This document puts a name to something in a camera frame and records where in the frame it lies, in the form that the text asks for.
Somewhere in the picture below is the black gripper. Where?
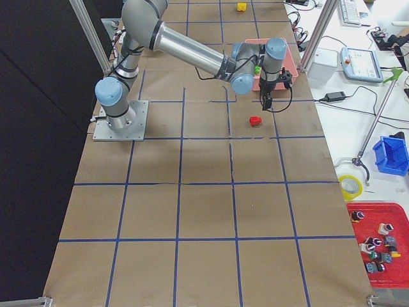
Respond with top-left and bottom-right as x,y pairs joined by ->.
259,68 -> 293,111

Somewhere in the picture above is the pink plastic box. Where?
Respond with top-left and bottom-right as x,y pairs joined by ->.
245,38 -> 298,91

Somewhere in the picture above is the white box device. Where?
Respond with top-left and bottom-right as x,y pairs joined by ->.
307,47 -> 338,81

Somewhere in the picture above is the red toy block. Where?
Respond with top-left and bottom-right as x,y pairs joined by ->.
249,116 -> 263,127

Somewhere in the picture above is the black power adapter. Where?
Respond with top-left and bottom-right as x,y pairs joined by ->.
323,91 -> 347,102

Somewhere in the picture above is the yellow toy block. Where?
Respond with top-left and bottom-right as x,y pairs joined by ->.
236,2 -> 247,12

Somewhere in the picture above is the teach pendant tablet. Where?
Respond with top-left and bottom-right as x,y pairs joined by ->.
339,47 -> 383,83

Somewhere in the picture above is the white keyboard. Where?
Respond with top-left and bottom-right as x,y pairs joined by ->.
338,0 -> 361,27

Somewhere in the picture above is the yellow tape roll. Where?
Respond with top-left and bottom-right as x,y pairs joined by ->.
339,175 -> 363,201

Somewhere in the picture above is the metal reach grabber tool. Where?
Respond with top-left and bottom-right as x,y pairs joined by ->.
334,67 -> 403,186

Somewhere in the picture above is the blue storage bin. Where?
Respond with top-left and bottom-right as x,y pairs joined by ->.
373,131 -> 408,176

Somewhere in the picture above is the red plastic tray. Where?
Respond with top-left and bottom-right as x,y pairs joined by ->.
347,202 -> 408,288

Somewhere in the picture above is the aluminium frame post right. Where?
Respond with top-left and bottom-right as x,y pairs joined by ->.
298,0 -> 338,73

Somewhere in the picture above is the aluminium frame post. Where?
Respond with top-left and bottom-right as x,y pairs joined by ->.
70,0 -> 111,77
298,0 -> 338,73

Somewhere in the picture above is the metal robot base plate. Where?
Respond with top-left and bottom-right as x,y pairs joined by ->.
93,100 -> 149,141

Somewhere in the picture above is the white push button switch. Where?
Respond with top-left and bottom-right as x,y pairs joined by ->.
378,223 -> 394,235

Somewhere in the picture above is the green push button switch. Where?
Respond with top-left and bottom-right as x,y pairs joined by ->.
368,251 -> 382,261

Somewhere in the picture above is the grey switch yellow cap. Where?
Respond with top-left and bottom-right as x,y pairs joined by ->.
383,235 -> 401,258

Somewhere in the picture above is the blue grey switch block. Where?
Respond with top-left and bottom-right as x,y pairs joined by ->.
365,262 -> 385,274

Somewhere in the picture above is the aluminium frame post left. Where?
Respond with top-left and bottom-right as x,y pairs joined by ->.
70,0 -> 111,77

